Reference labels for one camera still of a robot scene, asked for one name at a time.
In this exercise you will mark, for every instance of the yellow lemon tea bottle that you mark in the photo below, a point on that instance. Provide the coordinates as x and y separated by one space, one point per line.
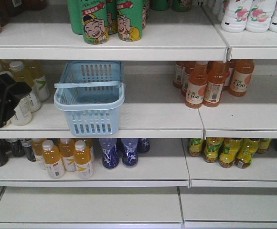
264 145
211 150
244 156
229 150
195 146

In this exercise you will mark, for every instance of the orange vitamin drink bottle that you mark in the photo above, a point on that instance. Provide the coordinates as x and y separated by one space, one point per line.
66 147
38 150
83 159
52 159

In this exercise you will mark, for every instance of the orange C100 juice bottle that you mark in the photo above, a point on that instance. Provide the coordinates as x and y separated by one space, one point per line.
215 82
197 85
241 77

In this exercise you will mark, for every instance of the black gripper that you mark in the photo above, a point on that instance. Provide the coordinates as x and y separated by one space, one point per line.
11 92

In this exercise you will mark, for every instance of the pale yellow drink bottle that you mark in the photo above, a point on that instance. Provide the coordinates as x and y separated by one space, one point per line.
23 113
22 74
38 76

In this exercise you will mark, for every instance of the light blue plastic basket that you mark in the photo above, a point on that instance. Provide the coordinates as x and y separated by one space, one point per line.
90 93

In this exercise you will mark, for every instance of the white metal shelf unit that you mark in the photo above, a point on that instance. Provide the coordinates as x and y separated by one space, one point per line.
167 189

